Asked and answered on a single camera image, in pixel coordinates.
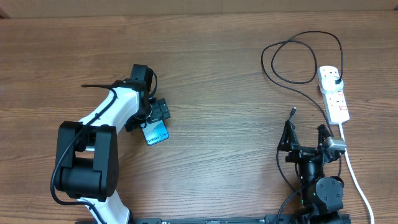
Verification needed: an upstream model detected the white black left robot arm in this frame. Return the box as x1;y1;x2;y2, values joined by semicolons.
50;64;170;223

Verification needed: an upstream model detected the white USB charger adapter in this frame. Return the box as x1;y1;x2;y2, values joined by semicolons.
319;77;344;94

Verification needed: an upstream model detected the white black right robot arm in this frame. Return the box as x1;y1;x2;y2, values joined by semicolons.
277;119;346;223

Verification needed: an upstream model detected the Samsung Galaxy smartphone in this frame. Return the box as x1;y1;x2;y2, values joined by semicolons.
142;121;169;146

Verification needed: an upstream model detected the white power strip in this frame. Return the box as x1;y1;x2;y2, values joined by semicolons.
317;65;349;124

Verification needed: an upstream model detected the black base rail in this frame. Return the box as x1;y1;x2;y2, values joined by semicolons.
74;213;352;224

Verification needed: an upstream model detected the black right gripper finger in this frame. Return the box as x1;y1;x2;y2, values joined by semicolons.
317;124;331;146
277;119;300;152

